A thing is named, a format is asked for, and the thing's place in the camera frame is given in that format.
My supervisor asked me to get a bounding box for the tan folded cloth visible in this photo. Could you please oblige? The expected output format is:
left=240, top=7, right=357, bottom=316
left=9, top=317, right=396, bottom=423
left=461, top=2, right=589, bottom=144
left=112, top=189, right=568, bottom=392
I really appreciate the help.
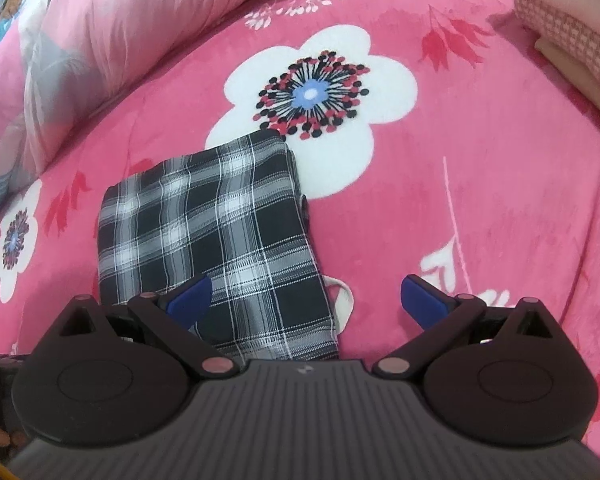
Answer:
left=534, top=35, right=600, bottom=143

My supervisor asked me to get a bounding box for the person's left hand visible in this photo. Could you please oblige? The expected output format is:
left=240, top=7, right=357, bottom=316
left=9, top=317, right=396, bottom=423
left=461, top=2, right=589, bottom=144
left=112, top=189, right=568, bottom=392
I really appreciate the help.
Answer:
left=0, top=417, right=28, bottom=453

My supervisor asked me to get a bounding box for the pink checked folded cloth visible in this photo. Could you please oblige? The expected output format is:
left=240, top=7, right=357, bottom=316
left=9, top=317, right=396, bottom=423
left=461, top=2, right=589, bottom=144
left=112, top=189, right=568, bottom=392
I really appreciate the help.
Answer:
left=512, top=0, right=600, bottom=128

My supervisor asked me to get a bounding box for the pink grey quilt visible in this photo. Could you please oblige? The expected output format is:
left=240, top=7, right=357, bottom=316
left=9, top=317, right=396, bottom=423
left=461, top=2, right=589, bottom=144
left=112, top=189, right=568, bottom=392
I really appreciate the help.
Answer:
left=0, top=0, right=301, bottom=221

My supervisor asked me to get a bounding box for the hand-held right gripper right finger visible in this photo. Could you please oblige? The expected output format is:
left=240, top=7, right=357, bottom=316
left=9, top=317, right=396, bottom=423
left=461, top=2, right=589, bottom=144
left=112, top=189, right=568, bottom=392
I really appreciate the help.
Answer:
left=371, top=274, right=557, bottom=380

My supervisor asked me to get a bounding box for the black white plaid shirt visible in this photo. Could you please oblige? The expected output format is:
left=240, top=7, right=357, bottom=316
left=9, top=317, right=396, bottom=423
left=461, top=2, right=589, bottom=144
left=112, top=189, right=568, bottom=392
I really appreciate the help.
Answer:
left=97, top=130, right=342, bottom=363

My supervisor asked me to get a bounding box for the pink floral blanket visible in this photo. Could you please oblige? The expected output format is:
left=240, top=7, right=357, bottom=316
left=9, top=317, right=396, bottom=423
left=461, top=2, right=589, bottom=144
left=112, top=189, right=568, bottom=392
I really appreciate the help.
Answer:
left=0, top=0, right=600, bottom=466

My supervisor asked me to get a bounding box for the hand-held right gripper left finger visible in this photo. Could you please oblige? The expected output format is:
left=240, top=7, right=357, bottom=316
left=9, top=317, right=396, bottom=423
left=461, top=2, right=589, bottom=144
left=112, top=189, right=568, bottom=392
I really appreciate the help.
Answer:
left=59, top=274, right=241, bottom=380

